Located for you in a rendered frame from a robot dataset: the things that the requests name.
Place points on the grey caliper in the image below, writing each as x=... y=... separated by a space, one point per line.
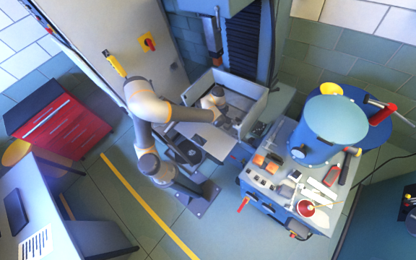
x=273 y=135

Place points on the black mat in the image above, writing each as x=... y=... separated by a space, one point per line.
x=415 y=191

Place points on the grey metal block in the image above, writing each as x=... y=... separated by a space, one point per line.
x=286 y=191

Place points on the red tool chest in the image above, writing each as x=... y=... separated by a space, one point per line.
x=60 y=122

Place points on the black clamp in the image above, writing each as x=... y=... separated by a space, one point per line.
x=274 y=159

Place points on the orange block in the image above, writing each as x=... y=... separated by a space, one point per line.
x=272 y=168
x=258 y=160

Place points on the yellow round stool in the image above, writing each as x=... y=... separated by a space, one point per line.
x=14 y=151

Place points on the red funnel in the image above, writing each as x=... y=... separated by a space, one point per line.
x=304 y=208

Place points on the blue drum with teal lid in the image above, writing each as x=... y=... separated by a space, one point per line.
x=327 y=126

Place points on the black dial gauge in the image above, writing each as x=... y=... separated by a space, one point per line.
x=298 y=152

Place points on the teal table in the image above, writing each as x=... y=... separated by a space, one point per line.
x=374 y=227

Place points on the grey ram head with electrode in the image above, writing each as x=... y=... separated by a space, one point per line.
x=213 y=36

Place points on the white flat bar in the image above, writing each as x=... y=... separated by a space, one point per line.
x=321 y=188
x=316 y=198

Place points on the black round disc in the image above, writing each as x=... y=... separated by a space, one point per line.
x=189 y=151

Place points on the red-framed hand device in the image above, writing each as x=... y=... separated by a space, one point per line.
x=331 y=176

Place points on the yellow thin rod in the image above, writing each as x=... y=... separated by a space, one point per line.
x=329 y=205

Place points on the grey work tank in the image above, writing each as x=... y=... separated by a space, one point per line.
x=255 y=99

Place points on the black parts tray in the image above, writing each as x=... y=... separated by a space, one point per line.
x=258 y=129

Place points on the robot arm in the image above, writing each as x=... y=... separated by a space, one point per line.
x=146 y=104

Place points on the black bellows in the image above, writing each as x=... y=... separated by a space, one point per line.
x=243 y=39

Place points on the white and black small box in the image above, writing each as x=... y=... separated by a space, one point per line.
x=295 y=175

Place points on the grey desk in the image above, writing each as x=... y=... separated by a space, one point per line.
x=31 y=202

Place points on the white printed paper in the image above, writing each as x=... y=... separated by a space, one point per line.
x=36 y=243

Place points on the red lever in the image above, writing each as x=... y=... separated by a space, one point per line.
x=243 y=205

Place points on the black tablet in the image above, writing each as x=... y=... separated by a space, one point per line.
x=15 y=211

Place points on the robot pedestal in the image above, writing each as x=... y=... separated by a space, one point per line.
x=197 y=196

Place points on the beige control cabinet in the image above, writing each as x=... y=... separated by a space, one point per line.
x=114 y=32

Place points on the blue spark-erosion machine body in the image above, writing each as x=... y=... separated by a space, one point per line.
x=269 y=43

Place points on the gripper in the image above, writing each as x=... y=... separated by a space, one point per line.
x=220 y=121

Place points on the grey tank door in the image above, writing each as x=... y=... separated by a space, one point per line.
x=208 y=139

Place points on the dark metal block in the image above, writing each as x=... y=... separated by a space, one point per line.
x=237 y=122

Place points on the yellow hand pendant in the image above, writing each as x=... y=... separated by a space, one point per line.
x=116 y=65

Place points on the yellow and red rotary switch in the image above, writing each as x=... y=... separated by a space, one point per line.
x=147 y=40

